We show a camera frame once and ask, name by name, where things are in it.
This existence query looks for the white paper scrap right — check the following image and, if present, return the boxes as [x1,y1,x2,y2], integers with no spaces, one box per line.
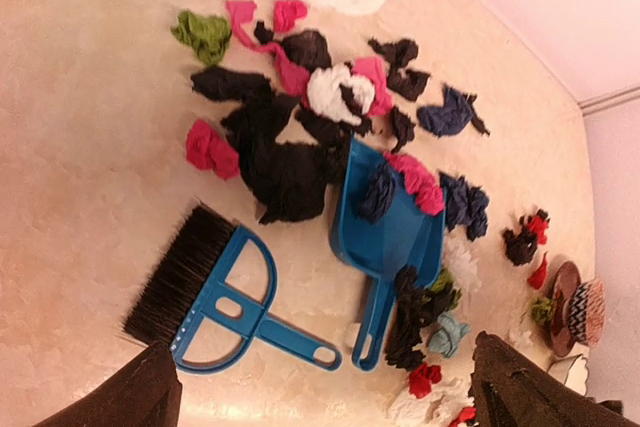
[507,327,534,351]

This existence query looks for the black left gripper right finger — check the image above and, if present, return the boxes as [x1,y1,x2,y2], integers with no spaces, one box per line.
[470,331,635,427]

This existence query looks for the light blue paper scrap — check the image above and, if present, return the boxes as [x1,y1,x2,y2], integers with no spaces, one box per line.
[427,312,471,359]

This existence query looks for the green paper scrap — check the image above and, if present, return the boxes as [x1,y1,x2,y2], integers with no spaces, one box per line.
[530,296,557,326]
[170,10,232,66]

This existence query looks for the red floral bowl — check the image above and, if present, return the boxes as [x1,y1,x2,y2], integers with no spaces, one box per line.
[547,261,582,358]

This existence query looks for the white paper scrap front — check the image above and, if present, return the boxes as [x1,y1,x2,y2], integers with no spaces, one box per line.
[386,378,474,427]

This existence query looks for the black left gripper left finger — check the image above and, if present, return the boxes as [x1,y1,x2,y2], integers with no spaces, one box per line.
[39,342,182,426]

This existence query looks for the small red scrap right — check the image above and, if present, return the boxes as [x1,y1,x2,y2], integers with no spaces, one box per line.
[527,252,548,291]

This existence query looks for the white scalloped bowl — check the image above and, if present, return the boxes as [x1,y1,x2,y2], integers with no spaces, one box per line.
[547,354,589,396]

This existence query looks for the green paper scrap left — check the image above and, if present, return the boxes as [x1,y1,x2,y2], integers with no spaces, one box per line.
[170,10,232,66]

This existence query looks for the navy paper scrap centre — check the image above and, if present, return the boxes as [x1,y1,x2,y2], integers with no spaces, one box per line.
[439,172,489,242]

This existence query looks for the black red paper scrap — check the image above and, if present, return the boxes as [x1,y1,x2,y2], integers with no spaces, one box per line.
[501,209,550,266]

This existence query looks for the small pink paper scrap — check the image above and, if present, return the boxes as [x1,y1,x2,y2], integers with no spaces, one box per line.
[185,119,240,180]

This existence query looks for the blue dustpan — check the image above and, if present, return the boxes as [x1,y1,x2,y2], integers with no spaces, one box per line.
[330,138,445,371]

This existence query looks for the pink patterned bowl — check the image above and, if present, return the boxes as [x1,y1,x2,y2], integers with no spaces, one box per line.
[567,278,606,347]

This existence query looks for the green paper scrap right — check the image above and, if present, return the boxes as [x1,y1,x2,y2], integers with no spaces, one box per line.
[530,296,557,326]

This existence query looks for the blue hand brush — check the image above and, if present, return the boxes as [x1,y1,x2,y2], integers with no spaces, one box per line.
[123,203,342,375]

